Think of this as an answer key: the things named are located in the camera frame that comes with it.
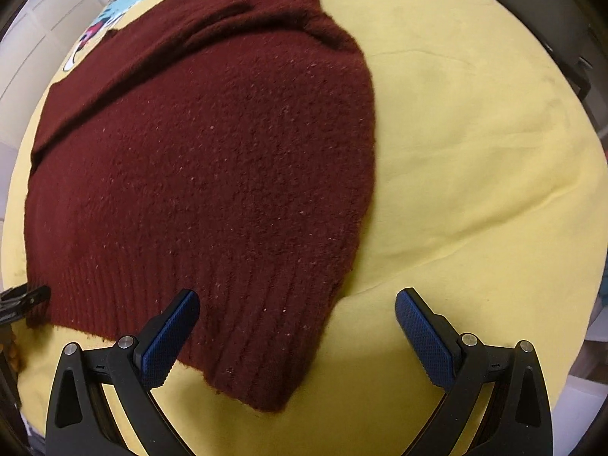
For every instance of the white wardrobe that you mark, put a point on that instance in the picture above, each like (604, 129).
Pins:
(42, 23)

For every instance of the dark red knitted sweater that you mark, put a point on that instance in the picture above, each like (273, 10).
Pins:
(204, 175)

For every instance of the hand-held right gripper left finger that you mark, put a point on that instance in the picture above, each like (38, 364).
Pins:
(166, 342)

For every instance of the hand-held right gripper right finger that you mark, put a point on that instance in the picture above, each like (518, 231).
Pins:
(425, 342)

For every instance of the yellow dinosaur printed bed sheet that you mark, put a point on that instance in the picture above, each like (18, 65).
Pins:
(475, 175)

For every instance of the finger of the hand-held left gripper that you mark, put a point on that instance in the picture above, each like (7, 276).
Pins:
(26, 299)

